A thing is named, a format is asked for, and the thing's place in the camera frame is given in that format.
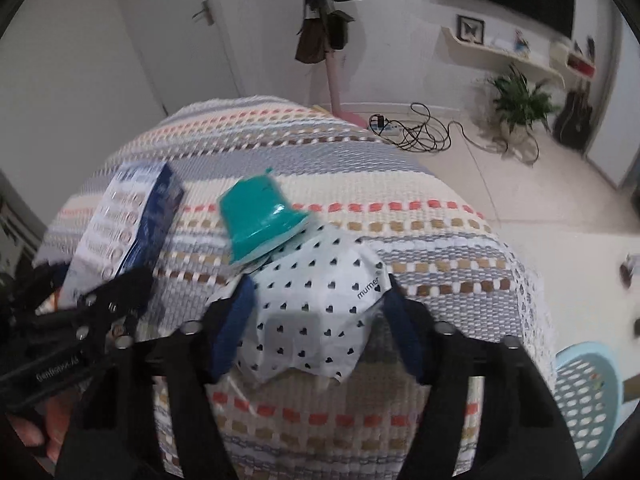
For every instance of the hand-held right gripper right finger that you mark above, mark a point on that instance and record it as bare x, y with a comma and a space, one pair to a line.
405, 330

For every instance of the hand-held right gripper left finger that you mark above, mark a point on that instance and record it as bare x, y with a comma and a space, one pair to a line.
232, 330

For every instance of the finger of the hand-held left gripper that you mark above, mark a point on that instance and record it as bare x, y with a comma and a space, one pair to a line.
37, 287
115, 305

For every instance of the heart-print face mask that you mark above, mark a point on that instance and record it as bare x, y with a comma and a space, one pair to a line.
310, 300

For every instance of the small blue box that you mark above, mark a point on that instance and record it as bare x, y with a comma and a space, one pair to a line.
160, 210

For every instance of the teal plastic cup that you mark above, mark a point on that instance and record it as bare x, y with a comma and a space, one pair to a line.
255, 215

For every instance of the light blue plastic basket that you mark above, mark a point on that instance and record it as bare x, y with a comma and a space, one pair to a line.
585, 410

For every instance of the person's left hand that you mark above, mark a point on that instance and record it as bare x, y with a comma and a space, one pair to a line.
30, 425

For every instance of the striped woven tablecloth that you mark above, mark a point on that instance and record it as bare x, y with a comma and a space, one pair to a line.
350, 195

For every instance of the white power strip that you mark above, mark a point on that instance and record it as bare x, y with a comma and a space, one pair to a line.
390, 129

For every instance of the black phone stand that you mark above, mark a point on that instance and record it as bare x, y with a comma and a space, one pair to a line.
630, 266

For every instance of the wooden coat rack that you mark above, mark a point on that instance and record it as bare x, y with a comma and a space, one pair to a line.
334, 85

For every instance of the green potted plant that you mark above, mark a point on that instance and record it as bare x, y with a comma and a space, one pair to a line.
520, 100

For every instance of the black acoustic guitar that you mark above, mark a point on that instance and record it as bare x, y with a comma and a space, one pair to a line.
575, 115

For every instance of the white door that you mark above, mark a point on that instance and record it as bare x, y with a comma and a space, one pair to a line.
165, 35

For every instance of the low curved white shelf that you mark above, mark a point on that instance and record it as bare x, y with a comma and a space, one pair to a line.
500, 52

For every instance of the brown hanging bag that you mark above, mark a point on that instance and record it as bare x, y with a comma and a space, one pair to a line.
310, 42

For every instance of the black hanging bag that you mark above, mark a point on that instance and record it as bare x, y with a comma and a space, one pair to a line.
340, 30

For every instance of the framed butterfly picture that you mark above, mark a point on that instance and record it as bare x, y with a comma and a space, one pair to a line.
470, 27

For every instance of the small blue figurine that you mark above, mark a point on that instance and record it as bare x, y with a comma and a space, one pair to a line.
521, 42

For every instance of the red-lined white box shelf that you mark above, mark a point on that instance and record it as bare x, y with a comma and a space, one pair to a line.
580, 65

